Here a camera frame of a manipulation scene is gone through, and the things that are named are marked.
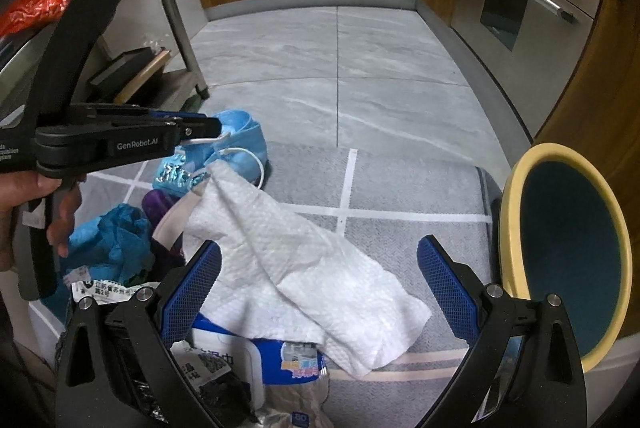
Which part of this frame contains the tall wooden cabinet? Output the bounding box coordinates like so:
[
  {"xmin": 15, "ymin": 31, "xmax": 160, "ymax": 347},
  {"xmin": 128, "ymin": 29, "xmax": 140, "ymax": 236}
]
[{"xmin": 530, "ymin": 0, "xmax": 640, "ymax": 169}]

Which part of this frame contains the black white printed wrapper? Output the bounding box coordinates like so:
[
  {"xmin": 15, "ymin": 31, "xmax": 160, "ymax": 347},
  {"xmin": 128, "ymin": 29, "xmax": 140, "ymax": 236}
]
[{"xmin": 172, "ymin": 342, "xmax": 256, "ymax": 414}]

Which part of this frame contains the steel cart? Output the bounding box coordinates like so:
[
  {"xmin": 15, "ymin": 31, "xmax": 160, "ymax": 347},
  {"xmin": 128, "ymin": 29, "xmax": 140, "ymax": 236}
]
[{"xmin": 97, "ymin": 0, "xmax": 211, "ymax": 109}]

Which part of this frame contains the black box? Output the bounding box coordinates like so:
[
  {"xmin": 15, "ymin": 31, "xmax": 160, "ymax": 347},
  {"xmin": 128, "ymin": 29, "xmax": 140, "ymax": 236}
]
[{"xmin": 89, "ymin": 47, "xmax": 157, "ymax": 95}]

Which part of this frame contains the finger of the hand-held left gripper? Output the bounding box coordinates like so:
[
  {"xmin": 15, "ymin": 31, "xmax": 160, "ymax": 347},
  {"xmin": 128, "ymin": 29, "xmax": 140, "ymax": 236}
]
[
  {"xmin": 34, "ymin": 121, "xmax": 193, "ymax": 180},
  {"xmin": 69, "ymin": 103, "xmax": 223, "ymax": 140}
]

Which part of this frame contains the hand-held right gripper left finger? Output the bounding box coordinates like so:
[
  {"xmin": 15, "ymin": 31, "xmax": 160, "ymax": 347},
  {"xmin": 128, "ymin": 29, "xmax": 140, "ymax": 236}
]
[{"xmin": 54, "ymin": 239, "xmax": 226, "ymax": 428}]

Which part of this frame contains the blue plastic bag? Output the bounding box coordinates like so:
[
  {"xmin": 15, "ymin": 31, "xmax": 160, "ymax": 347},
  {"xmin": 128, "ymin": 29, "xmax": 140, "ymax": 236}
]
[{"xmin": 67, "ymin": 203, "xmax": 157, "ymax": 286}]

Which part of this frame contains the purple bottle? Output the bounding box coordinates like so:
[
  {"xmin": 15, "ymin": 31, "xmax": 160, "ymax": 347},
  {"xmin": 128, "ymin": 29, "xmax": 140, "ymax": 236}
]
[{"xmin": 141, "ymin": 188, "xmax": 187, "ymax": 259}]

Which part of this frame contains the person's left hand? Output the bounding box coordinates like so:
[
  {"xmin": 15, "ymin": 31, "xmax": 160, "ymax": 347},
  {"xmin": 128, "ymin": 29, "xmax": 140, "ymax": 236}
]
[{"xmin": 0, "ymin": 171, "xmax": 83, "ymax": 272}]

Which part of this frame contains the yellow rimmed teal bin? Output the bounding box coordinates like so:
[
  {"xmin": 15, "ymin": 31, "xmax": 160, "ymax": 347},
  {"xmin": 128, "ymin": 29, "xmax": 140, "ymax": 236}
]
[{"xmin": 497, "ymin": 142, "xmax": 634, "ymax": 371}]

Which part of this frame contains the orange plastic bag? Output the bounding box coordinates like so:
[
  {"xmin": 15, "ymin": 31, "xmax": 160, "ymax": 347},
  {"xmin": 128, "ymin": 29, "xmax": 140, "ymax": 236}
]
[{"xmin": 0, "ymin": 0, "xmax": 115, "ymax": 38}]

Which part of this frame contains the white paper towel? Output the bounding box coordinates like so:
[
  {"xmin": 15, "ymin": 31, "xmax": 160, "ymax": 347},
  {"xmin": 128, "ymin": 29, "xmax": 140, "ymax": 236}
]
[{"xmin": 152, "ymin": 159, "xmax": 433, "ymax": 380}]

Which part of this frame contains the wooden board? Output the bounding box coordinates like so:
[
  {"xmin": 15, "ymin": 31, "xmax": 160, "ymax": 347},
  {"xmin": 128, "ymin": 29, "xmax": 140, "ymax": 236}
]
[{"xmin": 114, "ymin": 50, "xmax": 172, "ymax": 105}]

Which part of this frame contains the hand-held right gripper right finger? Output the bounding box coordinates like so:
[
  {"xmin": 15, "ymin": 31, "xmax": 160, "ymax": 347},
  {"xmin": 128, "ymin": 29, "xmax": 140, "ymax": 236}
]
[{"xmin": 416, "ymin": 235, "xmax": 587, "ymax": 428}]

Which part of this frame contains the blue face mask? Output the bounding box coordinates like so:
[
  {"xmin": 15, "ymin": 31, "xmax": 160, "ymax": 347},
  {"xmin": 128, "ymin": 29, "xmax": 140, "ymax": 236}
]
[{"xmin": 172, "ymin": 109, "xmax": 269, "ymax": 189}]

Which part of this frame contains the shiny teal foil wrapper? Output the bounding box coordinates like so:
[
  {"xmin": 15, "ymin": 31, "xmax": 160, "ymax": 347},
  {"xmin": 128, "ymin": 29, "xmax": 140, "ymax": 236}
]
[{"xmin": 154, "ymin": 158, "xmax": 210, "ymax": 196}]

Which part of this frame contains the grey mat with white lines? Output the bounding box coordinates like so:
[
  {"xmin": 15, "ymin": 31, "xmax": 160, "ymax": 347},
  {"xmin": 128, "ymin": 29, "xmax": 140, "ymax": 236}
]
[{"xmin": 27, "ymin": 145, "xmax": 501, "ymax": 428}]

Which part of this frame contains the white blue wet wipes packet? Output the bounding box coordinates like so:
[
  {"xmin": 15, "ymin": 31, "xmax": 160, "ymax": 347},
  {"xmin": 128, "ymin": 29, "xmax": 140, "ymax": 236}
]
[{"xmin": 192, "ymin": 312, "xmax": 328, "ymax": 409}]

